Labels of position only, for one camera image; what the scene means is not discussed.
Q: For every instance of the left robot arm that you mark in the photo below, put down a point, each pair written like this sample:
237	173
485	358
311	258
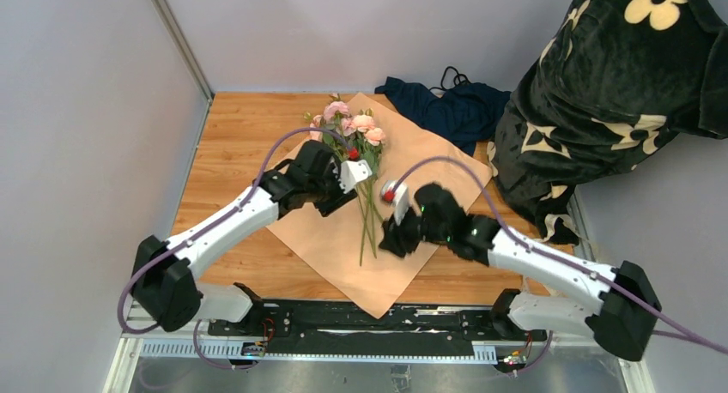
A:
166	272

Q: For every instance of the fake rose stem one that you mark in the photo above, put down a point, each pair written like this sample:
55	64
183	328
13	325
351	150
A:
372	148

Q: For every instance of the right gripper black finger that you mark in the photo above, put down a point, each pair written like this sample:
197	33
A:
411	238
392	238

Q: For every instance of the navy blue cloth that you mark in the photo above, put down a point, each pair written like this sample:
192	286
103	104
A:
464	115

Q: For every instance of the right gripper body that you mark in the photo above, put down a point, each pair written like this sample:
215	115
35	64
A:
439	233

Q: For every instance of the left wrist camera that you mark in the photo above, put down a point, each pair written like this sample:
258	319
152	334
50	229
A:
353	171

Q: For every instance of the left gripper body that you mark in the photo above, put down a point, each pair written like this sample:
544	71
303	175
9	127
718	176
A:
326	195

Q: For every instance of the wrapping paper sheet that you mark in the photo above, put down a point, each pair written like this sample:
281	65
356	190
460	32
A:
342	246

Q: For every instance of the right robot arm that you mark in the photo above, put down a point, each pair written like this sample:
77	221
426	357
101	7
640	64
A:
615	306

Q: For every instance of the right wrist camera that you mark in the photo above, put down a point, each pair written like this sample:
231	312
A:
396	194

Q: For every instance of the aluminium frame post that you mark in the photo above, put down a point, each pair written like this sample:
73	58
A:
174	30

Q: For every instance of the fake rose stem two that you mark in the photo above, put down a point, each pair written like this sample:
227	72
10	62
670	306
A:
336	117

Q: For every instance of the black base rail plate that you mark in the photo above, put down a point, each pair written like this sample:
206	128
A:
323	327

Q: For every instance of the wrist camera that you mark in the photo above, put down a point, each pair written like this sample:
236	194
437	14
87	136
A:
353	171
396	194

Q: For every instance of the black floral plush blanket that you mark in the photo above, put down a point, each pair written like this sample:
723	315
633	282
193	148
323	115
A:
618	81

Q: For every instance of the fake rose stem three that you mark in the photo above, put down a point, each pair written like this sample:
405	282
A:
362	121

